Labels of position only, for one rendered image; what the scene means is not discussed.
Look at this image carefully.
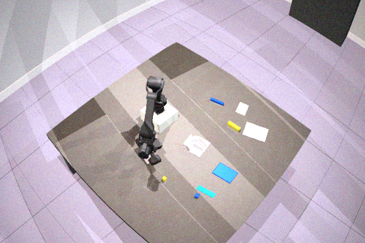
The blue flat rectangular plate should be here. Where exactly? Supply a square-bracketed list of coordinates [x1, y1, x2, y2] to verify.
[213, 163, 238, 183]

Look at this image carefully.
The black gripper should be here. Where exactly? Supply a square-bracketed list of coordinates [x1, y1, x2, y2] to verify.
[135, 138, 161, 166]

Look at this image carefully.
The yellow rectangular block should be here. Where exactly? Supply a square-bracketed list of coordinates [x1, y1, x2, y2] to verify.
[227, 121, 240, 132]

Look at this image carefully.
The cyan flat bar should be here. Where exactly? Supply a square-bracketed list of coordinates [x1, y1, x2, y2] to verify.
[197, 185, 216, 197]

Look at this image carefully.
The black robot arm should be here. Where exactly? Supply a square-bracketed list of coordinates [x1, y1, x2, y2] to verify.
[138, 76, 167, 159]

